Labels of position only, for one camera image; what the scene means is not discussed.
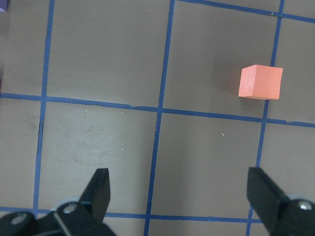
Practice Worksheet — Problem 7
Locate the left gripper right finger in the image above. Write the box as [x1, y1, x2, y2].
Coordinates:
[247, 167, 315, 236]

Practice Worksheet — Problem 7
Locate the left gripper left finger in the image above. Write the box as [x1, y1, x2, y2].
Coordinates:
[54, 168, 110, 236]

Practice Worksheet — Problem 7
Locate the orange foam cube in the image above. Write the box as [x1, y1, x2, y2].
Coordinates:
[238, 64, 283, 100]

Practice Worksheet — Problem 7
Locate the purple foam cube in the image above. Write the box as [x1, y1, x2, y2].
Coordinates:
[0, 0, 9, 12]

